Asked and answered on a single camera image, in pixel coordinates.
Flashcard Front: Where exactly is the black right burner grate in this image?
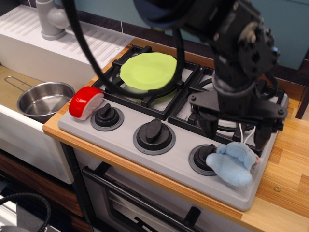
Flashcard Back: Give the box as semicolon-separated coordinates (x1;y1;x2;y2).
169;67;289;155

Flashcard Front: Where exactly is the black right stove knob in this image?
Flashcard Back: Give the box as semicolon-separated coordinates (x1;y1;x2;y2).
188;144;216;176

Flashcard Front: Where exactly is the toy oven door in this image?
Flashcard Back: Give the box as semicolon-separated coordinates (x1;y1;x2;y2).
81;162;247;232

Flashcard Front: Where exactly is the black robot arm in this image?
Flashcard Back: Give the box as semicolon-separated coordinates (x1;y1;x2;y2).
134;0;287;149

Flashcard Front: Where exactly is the black braided cable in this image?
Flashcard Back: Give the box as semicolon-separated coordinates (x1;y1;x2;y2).
0;192;52;232

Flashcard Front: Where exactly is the grey toy faucet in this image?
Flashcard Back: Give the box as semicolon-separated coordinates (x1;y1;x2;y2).
36;0;70;41

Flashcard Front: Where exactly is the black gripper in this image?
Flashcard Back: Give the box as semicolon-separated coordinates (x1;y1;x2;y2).
187;80;287;150

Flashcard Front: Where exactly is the white toy sink unit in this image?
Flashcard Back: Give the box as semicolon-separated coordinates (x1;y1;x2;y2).
0;4;135;185

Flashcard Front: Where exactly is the stainless steel pot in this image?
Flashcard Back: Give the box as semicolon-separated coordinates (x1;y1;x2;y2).
4;76;75;124

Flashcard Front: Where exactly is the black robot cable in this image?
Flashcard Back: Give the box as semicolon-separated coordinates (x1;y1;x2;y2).
61;0;185;99

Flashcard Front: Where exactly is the red white toy cheese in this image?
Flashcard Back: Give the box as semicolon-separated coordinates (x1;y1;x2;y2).
69;86;104;120

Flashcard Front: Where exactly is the blue stuffed hippo toy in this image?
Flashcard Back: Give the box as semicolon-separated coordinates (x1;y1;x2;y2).
206;132;260;187

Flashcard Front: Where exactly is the black burner grate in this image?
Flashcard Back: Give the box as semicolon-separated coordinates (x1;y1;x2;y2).
93;45;200;120
169;67;289;155

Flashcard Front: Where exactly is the black left burner grate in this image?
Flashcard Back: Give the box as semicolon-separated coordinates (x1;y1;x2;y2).
93;45;200;120

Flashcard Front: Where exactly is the black middle stove knob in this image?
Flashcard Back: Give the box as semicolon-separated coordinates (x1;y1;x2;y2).
133;118;176;156

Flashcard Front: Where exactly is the black stove knob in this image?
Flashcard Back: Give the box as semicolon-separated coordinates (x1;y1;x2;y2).
90;103;124;131
133;118;176;156
188;144;216;176

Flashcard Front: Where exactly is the black left stove knob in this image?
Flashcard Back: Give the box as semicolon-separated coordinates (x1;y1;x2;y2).
90;103;124;131

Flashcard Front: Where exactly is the grey toy stove top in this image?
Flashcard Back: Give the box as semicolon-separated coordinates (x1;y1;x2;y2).
57;44;290;212

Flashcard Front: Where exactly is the green plastic plate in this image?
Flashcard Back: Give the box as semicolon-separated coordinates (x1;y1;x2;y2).
120;52;177;91

